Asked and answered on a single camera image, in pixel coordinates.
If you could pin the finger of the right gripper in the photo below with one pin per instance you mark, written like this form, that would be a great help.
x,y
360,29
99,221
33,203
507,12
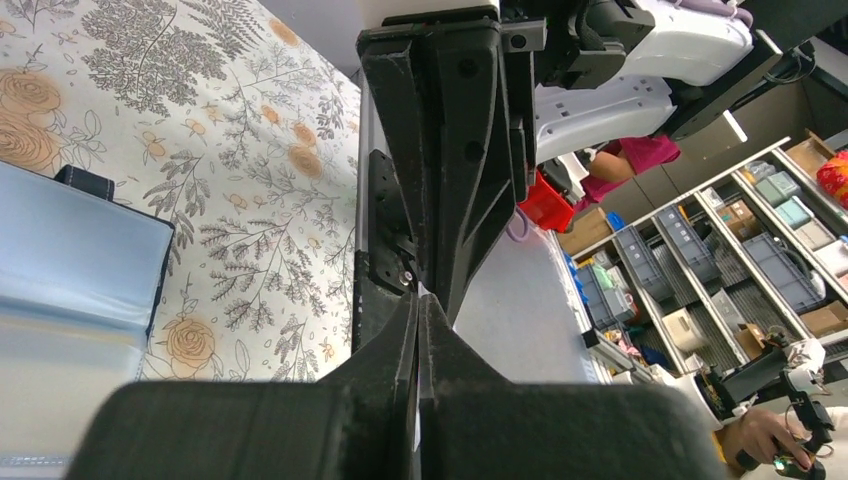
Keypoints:
x,y
401,79

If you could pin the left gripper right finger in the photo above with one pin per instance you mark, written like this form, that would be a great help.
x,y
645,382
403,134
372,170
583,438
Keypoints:
x,y
476,424

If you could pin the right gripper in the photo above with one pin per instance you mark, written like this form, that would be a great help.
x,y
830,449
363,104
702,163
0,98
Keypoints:
x,y
545,74

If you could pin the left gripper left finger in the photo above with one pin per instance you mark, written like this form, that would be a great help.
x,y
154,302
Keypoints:
x,y
357,422

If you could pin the blue leather card holder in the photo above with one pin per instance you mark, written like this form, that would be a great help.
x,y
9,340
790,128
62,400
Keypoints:
x,y
81,279

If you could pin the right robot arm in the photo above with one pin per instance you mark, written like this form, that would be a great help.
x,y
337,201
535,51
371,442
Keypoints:
x,y
699,59

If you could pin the red plastic bin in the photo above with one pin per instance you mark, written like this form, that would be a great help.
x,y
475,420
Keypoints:
x,y
547,206

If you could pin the person in pink shirt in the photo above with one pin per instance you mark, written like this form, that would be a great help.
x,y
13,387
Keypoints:
x,y
621,160

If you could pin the floral table mat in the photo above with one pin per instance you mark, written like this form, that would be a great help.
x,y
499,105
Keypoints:
x,y
215,116

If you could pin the metal storage shelves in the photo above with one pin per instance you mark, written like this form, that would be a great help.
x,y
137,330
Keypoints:
x,y
747,252

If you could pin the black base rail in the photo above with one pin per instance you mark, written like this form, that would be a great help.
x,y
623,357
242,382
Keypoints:
x,y
384,253

